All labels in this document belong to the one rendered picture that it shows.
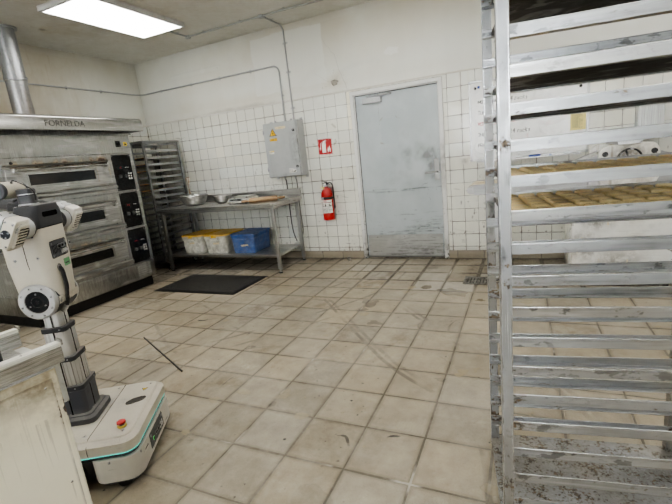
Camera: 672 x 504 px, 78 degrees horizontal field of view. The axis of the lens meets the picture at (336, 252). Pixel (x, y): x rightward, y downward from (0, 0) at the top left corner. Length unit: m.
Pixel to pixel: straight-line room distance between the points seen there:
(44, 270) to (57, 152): 3.14
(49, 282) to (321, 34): 4.37
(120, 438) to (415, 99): 4.35
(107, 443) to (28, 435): 0.74
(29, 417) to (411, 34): 4.80
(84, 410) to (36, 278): 0.66
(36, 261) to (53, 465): 0.90
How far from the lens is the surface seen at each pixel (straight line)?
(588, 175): 1.22
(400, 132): 5.21
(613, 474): 1.94
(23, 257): 2.17
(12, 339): 1.75
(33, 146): 5.08
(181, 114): 6.85
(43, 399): 1.50
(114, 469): 2.28
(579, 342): 1.33
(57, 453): 1.57
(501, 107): 1.15
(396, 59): 5.27
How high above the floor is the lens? 1.34
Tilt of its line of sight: 13 degrees down
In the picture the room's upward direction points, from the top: 6 degrees counter-clockwise
